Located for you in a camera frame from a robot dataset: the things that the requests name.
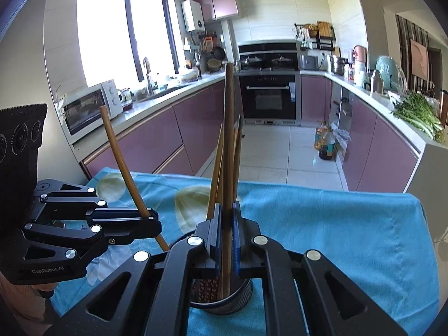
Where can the pink electric kettle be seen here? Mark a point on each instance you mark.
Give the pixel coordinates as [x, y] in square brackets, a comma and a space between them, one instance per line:
[360, 54]

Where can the cooking oil bottle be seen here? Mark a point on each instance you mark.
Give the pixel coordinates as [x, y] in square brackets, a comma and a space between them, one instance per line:
[324, 141]

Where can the steel thermos bottle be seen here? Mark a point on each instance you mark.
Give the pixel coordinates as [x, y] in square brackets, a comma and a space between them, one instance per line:
[376, 83]

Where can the silver toaster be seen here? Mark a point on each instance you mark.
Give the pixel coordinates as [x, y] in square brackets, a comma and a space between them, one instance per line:
[309, 63]

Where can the wall spice rack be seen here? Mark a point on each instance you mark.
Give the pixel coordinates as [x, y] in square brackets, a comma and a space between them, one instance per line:
[318, 36]

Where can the black built-in oven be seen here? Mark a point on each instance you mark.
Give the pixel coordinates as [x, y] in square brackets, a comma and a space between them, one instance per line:
[271, 98]

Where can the blue floral tablecloth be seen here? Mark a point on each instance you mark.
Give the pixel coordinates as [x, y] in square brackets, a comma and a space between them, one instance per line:
[380, 241]

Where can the black camera box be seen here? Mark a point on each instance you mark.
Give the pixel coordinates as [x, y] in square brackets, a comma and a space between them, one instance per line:
[21, 138]

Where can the green leafy vegetables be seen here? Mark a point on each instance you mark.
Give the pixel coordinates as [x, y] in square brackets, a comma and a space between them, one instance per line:
[414, 109]

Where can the pink upper cabinet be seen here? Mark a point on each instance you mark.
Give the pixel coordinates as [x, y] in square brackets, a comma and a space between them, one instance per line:
[219, 9]

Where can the kitchen window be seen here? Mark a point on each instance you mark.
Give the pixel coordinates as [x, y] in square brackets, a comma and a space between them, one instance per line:
[115, 35]

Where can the black range hood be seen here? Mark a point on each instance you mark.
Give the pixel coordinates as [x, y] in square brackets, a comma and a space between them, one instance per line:
[269, 55]

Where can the teal kitchen appliance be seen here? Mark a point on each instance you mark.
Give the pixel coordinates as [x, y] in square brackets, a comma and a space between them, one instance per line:
[392, 75]

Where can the white water heater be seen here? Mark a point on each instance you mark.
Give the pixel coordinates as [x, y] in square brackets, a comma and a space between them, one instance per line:
[193, 16]

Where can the person's left hand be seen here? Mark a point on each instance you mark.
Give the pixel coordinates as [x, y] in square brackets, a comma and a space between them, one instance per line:
[32, 312]

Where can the pink lower cabinets right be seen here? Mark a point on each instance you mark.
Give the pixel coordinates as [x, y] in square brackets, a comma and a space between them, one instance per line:
[376, 152]

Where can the kitchen faucet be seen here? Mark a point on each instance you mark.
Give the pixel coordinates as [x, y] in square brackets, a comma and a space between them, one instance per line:
[149, 79]

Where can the pink wall picture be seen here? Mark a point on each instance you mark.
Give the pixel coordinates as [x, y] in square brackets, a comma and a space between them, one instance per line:
[419, 60]

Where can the wooden chopstick red end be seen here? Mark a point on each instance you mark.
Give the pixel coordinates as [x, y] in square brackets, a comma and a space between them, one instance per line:
[219, 186]
[123, 168]
[237, 156]
[214, 186]
[228, 133]

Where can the pink lower cabinets left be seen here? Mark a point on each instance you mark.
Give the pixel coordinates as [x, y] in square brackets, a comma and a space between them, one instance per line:
[176, 133]

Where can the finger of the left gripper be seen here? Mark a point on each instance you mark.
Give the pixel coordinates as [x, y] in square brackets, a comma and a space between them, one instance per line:
[57, 199]
[107, 226]

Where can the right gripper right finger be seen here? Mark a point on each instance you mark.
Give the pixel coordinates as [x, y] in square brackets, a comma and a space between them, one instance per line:
[304, 293]

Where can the white microwave oven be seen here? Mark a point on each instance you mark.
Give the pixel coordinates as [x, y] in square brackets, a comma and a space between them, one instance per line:
[79, 113]

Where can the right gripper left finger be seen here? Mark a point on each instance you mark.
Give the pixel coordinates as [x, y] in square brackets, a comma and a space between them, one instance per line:
[148, 295]

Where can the pink cabinets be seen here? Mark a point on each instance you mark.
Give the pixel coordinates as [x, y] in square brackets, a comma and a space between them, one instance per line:
[176, 133]
[376, 152]

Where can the steel cooking pot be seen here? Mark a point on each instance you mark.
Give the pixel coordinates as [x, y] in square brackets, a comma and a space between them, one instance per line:
[336, 65]

